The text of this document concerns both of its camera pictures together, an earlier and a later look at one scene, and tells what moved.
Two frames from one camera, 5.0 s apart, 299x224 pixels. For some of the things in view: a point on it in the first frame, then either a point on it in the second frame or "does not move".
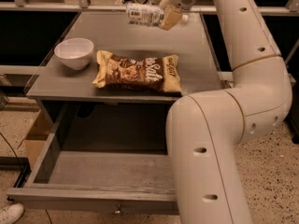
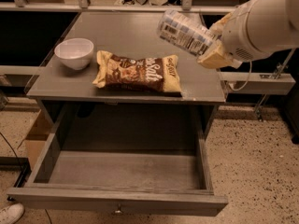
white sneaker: (10, 214) does not move
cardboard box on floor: (37, 138) does not move
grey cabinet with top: (127, 121) to (134, 33)
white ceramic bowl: (75, 52) does not move
